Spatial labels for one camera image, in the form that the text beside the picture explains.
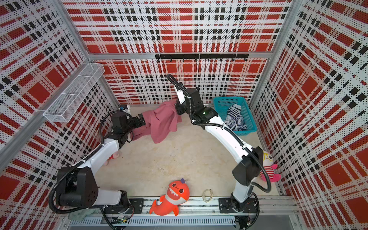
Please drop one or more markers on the black wall hook rail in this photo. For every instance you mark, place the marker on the black wall hook rail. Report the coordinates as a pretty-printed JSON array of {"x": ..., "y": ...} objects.
[{"x": 171, "y": 57}]

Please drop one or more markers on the teal plastic basket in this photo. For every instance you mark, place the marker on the teal plastic basket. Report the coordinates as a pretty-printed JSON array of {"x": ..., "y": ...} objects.
[{"x": 222, "y": 104}]

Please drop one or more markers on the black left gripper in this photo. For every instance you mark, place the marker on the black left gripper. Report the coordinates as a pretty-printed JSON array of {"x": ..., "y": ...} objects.
[{"x": 138, "y": 124}]

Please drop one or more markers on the green cloth rag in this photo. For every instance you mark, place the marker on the green cloth rag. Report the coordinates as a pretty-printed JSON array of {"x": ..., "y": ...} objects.
[{"x": 82, "y": 214}]

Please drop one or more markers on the white pink axolotl plush toy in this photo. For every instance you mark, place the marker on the white pink axolotl plush toy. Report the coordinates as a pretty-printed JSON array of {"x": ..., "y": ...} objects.
[{"x": 270, "y": 167}]

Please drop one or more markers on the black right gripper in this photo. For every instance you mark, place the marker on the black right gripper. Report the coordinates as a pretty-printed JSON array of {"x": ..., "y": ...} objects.
[{"x": 180, "y": 110}]

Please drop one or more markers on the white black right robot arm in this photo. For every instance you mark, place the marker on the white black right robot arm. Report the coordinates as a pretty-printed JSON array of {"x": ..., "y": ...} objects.
[{"x": 249, "y": 159}]

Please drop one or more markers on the pink ribbed tank top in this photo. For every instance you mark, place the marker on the pink ribbed tank top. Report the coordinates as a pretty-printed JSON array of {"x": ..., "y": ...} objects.
[{"x": 159, "y": 122}]

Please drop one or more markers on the blue white striped tank top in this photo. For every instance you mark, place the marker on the blue white striped tank top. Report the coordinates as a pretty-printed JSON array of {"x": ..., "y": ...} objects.
[{"x": 234, "y": 119}]

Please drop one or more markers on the red shark plush toy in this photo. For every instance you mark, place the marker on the red shark plush toy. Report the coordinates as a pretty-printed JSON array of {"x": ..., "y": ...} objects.
[{"x": 177, "y": 194}]

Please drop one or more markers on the beige rubber band loop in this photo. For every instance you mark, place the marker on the beige rubber band loop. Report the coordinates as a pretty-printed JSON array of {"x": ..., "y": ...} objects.
[{"x": 207, "y": 195}]

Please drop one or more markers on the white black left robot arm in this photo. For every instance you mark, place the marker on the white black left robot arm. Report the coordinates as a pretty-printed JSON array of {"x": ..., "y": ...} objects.
[{"x": 76, "y": 188}]

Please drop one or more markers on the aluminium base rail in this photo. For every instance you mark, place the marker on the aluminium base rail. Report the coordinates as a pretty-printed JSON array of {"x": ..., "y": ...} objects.
[{"x": 270, "y": 213}]

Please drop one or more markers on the pink pig plush toy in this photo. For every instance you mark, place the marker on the pink pig plush toy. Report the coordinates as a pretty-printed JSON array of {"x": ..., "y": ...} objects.
[{"x": 113, "y": 156}]

